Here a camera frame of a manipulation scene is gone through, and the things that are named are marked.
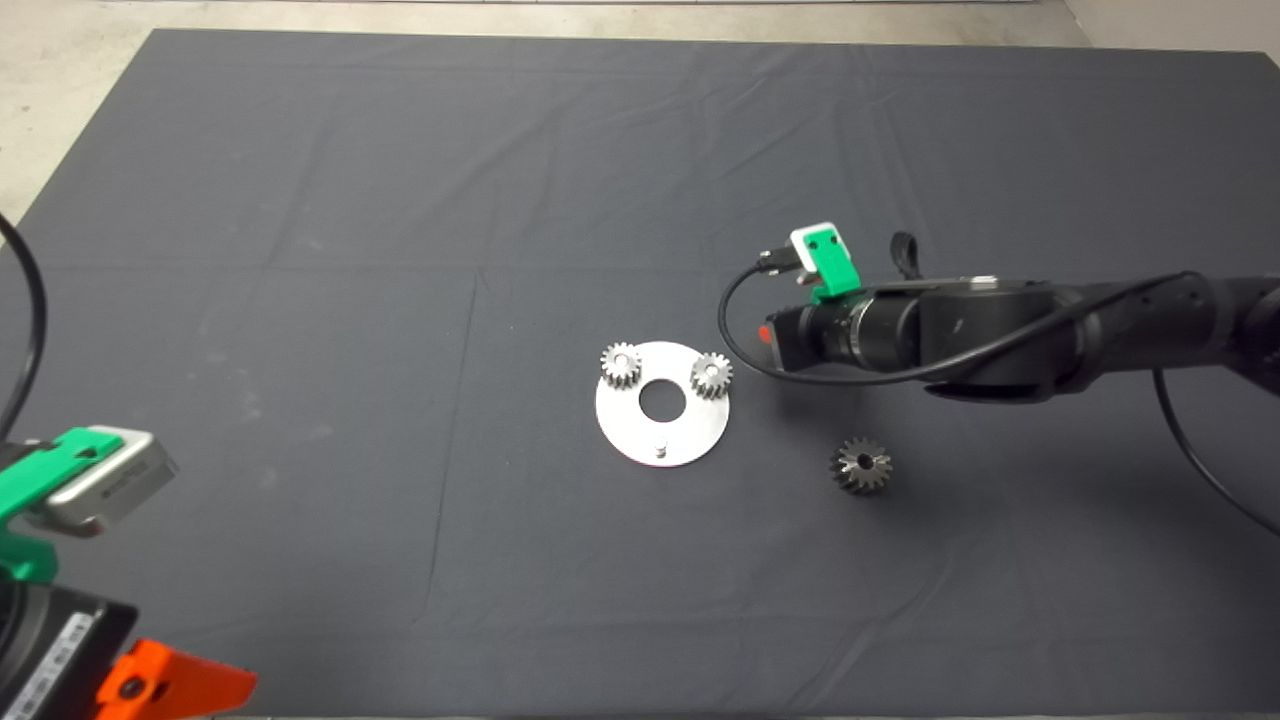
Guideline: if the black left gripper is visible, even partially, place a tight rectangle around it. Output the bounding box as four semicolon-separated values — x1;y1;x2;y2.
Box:
0;582;259;720

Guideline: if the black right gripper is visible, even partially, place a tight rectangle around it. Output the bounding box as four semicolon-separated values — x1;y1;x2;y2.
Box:
762;290;898;374

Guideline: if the larger steel gear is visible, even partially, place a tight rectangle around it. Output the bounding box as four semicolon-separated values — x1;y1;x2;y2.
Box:
829;437;894;496

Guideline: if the small steel gear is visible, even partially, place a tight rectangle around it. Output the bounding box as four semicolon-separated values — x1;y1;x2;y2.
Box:
600;341;643;389
691;351;735;400

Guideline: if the round metal plate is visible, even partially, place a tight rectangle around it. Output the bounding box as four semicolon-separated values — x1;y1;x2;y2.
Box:
595;341;731;468

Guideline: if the dark grey table cloth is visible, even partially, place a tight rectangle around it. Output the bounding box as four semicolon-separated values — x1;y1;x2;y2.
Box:
0;28;1280;719

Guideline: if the right black camera cable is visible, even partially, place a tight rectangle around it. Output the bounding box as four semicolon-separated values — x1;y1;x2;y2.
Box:
717;245;1280;536

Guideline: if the black camera cable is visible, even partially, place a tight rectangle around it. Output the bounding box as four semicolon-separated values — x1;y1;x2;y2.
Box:
717;245;1280;536
0;212;48;441

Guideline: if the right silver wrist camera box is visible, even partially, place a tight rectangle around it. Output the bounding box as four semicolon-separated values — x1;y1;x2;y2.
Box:
790;222;841;276

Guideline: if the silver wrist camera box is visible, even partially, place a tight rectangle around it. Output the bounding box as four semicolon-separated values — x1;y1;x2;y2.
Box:
790;222;841;276
48;427;179;539

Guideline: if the right green camera mount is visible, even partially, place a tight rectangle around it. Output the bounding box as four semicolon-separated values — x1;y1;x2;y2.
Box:
803;228;863;306

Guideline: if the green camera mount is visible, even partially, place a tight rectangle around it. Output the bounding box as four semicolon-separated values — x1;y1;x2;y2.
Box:
0;427;126;586
803;228;863;306

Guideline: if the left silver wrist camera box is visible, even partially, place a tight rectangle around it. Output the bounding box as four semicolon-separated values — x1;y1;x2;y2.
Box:
48;427;179;539

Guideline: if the left green camera mount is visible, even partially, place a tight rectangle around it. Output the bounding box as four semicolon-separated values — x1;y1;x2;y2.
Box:
0;427;126;586

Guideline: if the left black camera cable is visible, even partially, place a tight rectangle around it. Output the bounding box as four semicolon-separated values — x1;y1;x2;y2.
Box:
0;212;48;441

